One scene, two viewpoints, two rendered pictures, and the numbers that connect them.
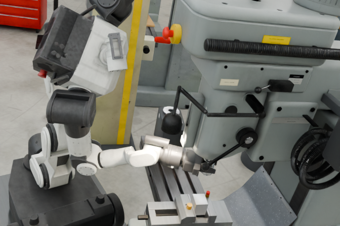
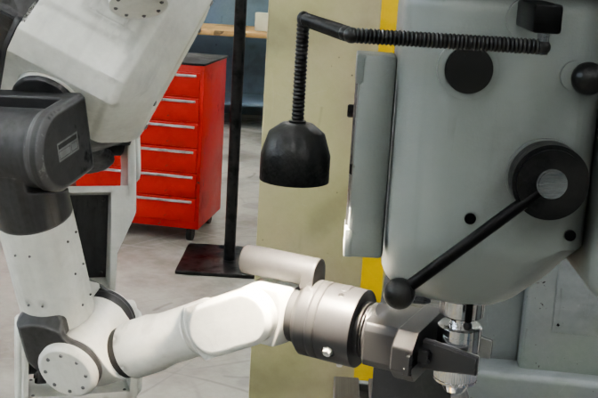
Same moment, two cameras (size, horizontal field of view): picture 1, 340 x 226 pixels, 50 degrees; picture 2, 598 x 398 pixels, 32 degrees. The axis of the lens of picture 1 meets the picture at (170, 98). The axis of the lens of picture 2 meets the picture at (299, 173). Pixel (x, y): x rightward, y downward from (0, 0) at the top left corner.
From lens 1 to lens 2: 0.63 m
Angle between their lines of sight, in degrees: 25
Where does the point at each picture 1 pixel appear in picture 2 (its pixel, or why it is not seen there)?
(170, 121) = (280, 138)
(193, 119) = (364, 140)
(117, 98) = not seen: hidden behind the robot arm
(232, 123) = (488, 122)
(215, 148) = (437, 230)
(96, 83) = (85, 61)
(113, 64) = not seen: outside the picture
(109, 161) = (138, 345)
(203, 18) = not seen: outside the picture
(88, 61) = (68, 1)
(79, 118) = (14, 147)
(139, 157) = (217, 313)
